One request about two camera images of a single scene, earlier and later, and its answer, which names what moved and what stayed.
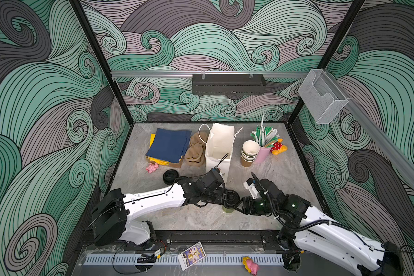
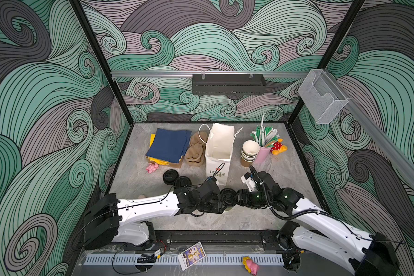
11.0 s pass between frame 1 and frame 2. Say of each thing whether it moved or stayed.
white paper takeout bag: stayed
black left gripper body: moved
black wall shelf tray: stayed
